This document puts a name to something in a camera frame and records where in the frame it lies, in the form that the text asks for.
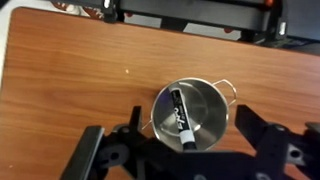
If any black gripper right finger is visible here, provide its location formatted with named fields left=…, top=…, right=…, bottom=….
left=234, top=104, right=320, bottom=180

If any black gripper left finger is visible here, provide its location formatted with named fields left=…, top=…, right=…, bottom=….
left=59, top=105, right=155, bottom=180

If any black white dry-erase marker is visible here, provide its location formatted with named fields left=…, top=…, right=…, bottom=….
left=169, top=87, right=198, bottom=151

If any small stainless steel pot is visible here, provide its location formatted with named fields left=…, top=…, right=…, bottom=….
left=141, top=77, right=238, bottom=153

